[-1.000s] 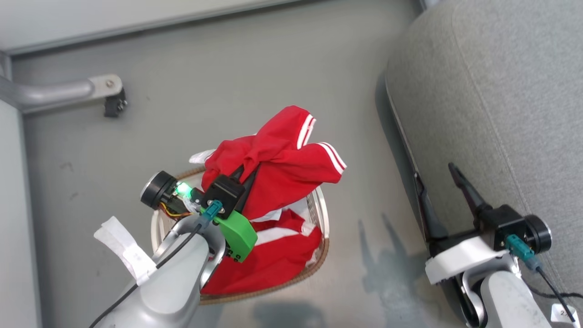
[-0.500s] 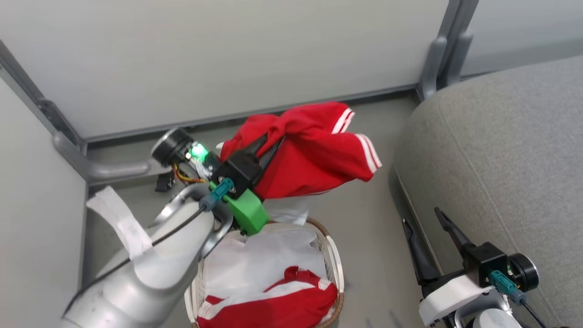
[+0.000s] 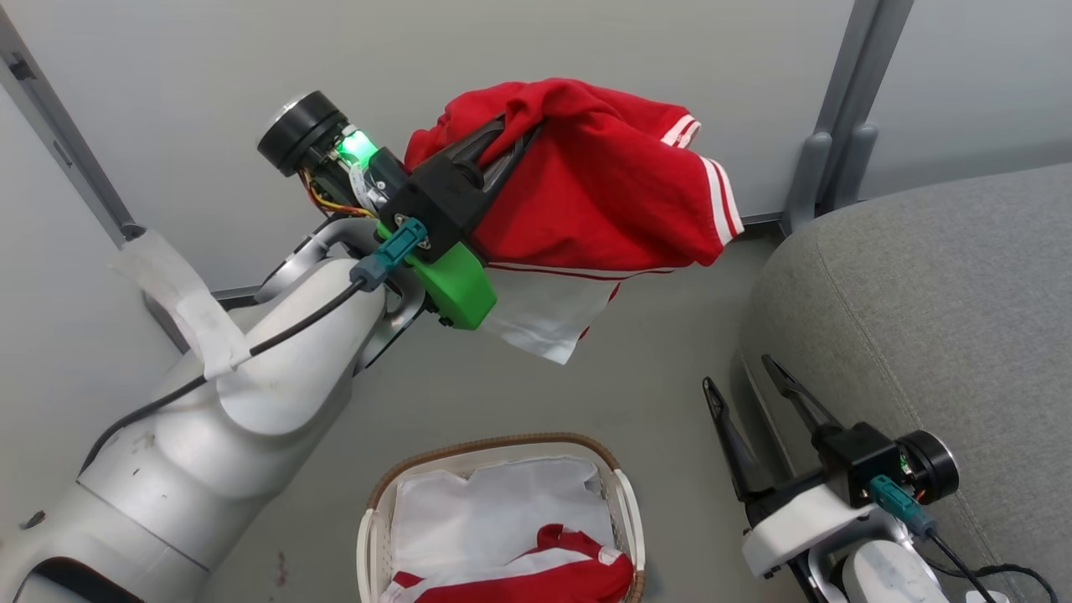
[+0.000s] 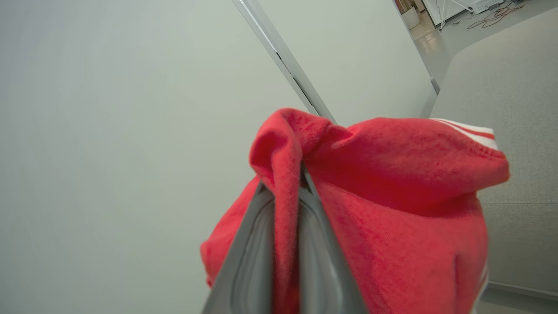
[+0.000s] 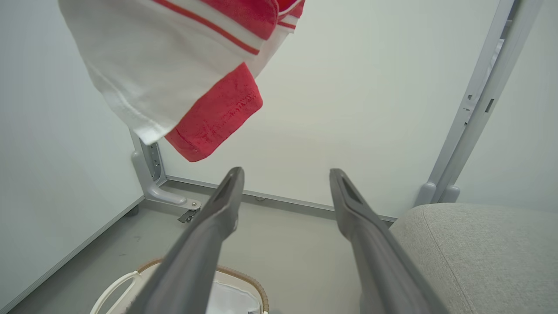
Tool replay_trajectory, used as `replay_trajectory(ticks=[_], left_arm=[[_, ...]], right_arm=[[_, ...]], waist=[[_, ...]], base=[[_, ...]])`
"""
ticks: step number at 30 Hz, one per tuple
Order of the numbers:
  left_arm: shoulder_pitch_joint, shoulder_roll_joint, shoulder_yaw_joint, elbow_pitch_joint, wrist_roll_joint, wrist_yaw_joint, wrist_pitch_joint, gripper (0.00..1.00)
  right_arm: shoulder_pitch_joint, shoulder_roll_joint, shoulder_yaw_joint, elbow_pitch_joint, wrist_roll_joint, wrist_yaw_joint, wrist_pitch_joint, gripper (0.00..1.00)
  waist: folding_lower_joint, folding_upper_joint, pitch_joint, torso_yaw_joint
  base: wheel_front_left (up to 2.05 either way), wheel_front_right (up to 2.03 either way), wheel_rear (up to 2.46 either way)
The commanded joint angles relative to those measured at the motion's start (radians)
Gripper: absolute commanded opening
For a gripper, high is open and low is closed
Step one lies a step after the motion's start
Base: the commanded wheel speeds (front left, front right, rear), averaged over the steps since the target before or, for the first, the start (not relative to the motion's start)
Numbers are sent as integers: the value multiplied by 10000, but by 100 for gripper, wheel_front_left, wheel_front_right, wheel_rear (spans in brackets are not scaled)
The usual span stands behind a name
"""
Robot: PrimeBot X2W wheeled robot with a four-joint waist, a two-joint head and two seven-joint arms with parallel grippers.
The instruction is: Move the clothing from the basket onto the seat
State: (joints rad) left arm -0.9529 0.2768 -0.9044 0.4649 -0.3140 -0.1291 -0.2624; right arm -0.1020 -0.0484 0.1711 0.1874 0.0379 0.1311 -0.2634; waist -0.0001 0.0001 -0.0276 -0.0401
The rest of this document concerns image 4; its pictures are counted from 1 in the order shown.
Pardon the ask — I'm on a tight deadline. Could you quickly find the white box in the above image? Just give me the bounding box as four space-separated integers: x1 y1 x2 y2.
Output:
401 7 422 31

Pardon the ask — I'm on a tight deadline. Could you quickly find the white metal stand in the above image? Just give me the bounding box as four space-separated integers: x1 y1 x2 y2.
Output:
425 0 474 29

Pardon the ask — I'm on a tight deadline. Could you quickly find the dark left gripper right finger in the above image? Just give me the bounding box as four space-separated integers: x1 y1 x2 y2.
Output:
298 164 369 314

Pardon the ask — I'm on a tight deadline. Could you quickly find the red garment with white stripes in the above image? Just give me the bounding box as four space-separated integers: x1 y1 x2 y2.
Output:
200 108 510 314

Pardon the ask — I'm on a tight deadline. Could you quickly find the orange cable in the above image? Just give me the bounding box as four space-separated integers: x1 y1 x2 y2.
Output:
466 2 524 31

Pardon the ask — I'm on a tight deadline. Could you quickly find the grey metal partition post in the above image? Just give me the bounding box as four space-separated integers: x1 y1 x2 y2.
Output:
231 0 337 125

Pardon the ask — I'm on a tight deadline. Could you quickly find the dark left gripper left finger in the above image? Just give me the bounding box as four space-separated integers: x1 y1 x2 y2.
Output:
201 182 276 314

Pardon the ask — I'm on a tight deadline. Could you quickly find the white power strip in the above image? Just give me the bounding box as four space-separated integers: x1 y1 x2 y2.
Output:
472 0 506 14

